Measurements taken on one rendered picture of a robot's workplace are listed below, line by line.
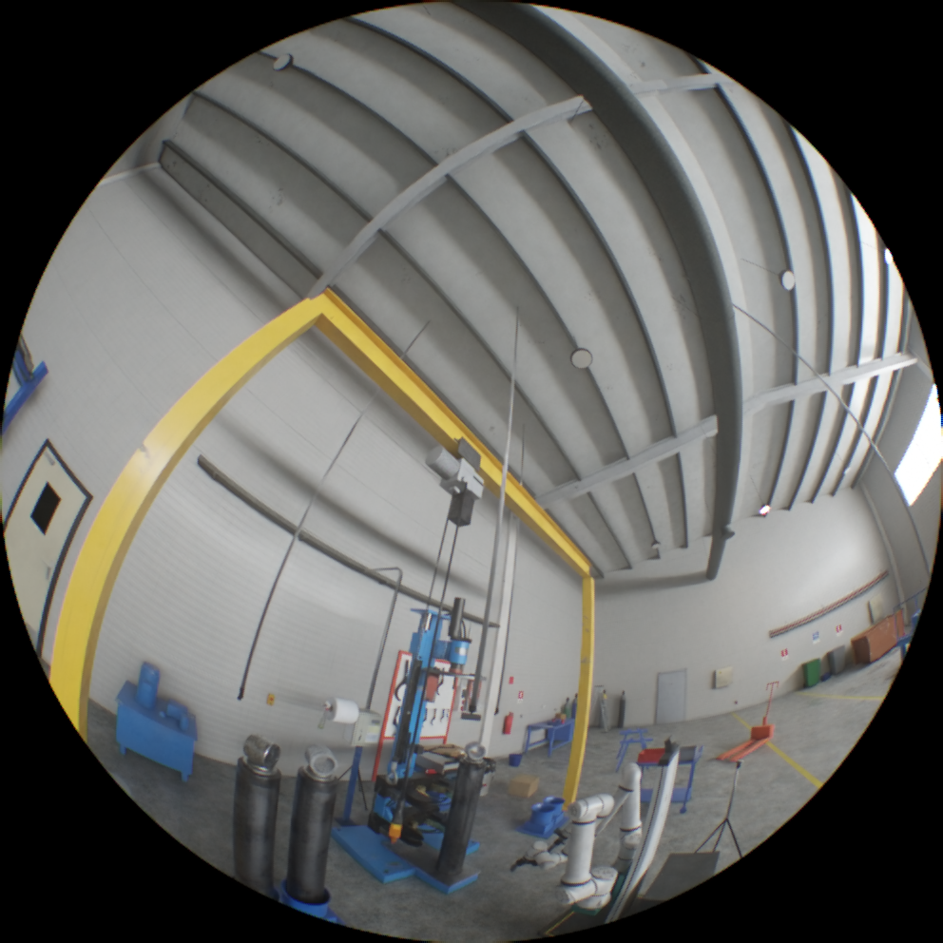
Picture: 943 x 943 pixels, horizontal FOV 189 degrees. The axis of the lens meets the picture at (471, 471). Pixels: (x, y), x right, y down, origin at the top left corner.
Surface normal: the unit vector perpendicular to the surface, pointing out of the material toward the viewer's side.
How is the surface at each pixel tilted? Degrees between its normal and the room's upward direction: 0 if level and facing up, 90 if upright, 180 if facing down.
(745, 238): 173
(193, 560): 90
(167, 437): 90
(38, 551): 90
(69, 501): 90
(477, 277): 173
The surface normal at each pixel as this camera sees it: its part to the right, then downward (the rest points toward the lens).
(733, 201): -0.24, 0.79
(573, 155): -0.06, 0.72
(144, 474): 0.78, -0.30
